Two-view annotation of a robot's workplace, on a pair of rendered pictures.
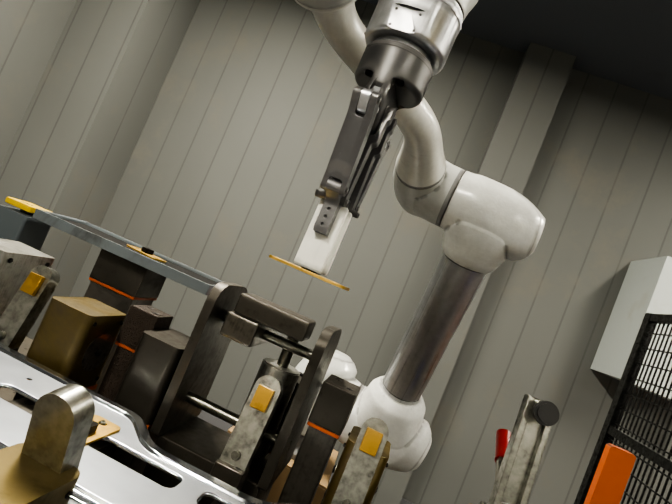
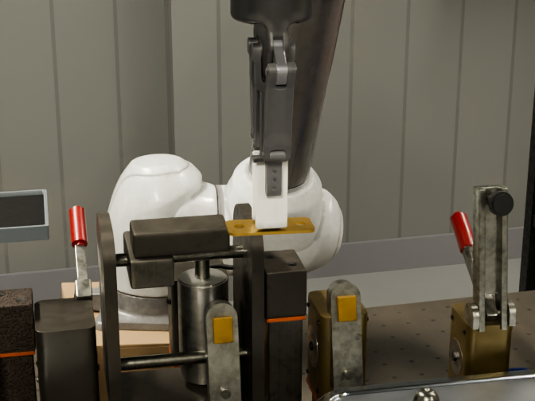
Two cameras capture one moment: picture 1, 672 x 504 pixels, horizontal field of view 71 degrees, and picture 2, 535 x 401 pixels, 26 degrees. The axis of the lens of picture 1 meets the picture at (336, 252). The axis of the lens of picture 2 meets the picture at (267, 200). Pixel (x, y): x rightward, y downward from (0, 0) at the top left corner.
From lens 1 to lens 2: 0.76 m
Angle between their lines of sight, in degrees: 31
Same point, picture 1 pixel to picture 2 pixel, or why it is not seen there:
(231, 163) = not seen: outside the picture
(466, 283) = (329, 15)
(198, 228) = not seen: outside the picture
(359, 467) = (345, 336)
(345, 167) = (283, 138)
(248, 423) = (220, 359)
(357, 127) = (283, 99)
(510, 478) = (486, 271)
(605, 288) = not seen: outside the picture
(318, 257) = (279, 214)
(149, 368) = (68, 364)
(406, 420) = (306, 210)
